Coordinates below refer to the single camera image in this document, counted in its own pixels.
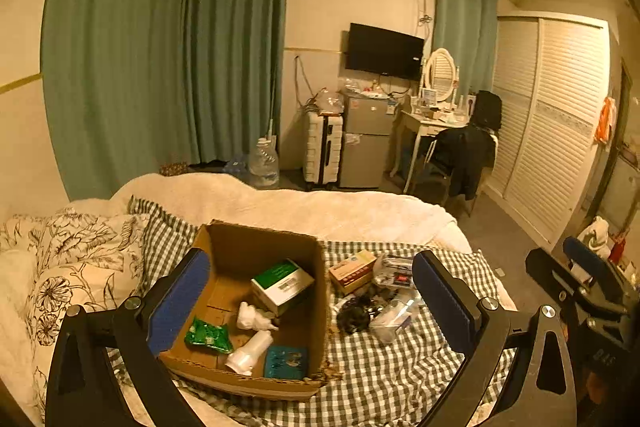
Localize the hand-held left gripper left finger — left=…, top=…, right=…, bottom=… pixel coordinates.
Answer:
left=44, top=249, right=211, bottom=427

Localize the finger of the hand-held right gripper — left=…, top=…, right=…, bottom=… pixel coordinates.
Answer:
left=563, top=235, right=640, bottom=309
left=525, top=248, right=627, bottom=326

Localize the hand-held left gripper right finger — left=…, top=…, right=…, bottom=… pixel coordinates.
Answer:
left=411, top=249, right=577, bottom=427

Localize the green snack packet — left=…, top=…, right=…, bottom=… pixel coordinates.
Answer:
left=184, top=316, right=235, bottom=356

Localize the floral printed pouch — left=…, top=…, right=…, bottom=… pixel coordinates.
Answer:
left=372, top=254, right=417, bottom=291

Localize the white bear-shaped bottle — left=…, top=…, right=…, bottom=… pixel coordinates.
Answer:
left=235, top=301, right=281, bottom=333

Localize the brown cardboard box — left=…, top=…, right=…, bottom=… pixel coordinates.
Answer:
left=157, top=219, right=332, bottom=403

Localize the white plastic bottle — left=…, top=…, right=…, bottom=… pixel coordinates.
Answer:
left=224, top=329, right=274, bottom=376

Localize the green and white box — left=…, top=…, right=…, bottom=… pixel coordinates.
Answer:
left=250, top=258, right=316, bottom=318

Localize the teal packet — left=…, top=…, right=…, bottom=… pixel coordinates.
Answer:
left=263, top=345, right=310, bottom=381

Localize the white and green cloth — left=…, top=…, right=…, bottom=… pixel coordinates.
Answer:
left=577, top=215, right=614, bottom=261

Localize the clear plastic bag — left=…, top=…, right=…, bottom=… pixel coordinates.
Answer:
left=369, top=297, right=420, bottom=344
left=310, top=86, right=347, bottom=116

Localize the tan medicine box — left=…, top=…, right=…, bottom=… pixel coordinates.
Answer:
left=327, top=249, right=379, bottom=296

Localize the grey checked blanket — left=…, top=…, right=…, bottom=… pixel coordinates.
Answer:
left=107, top=194, right=519, bottom=427

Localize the chair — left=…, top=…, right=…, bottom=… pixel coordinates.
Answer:
left=414, top=142, right=482, bottom=214

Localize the floral pillow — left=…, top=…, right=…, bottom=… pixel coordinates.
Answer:
left=0, top=209, right=152, bottom=427

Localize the orange cloth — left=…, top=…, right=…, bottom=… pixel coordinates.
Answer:
left=594, top=96, right=615, bottom=146

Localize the white louvred wardrobe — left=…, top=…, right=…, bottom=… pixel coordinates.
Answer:
left=482, top=14, right=612, bottom=254

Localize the black jacket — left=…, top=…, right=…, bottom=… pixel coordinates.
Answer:
left=429, top=124, right=499, bottom=200

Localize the blue plastic bottle pack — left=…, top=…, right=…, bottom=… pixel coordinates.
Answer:
left=222, top=156, right=251, bottom=180

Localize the clear water jug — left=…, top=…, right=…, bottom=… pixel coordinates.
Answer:
left=248, top=136, right=280, bottom=189

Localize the silver fridge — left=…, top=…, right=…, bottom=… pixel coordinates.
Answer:
left=338, top=89, right=401, bottom=190

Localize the black backpack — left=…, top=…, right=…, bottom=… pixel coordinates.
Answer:
left=472, top=90, right=504, bottom=130

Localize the white dressing table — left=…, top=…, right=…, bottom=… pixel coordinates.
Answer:
left=389, top=103, right=474, bottom=196

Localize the white suitcase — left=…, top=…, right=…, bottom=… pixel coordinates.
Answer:
left=302, top=109, right=346, bottom=186

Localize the white oval mirror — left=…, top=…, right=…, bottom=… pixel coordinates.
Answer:
left=418, top=47, right=461, bottom=106

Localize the dark green curtain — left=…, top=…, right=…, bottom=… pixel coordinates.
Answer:
left=40, top=0, right=294, bottom=204

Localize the pale green curtain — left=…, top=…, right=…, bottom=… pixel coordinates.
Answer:
left=432, top=0, right=501, bottom=96

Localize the wall cable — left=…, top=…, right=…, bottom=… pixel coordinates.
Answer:
left=292, top=54, right=314, bottom=108

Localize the black wall television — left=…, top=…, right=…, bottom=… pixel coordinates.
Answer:
left=344, top=22, right=426, bottom=83

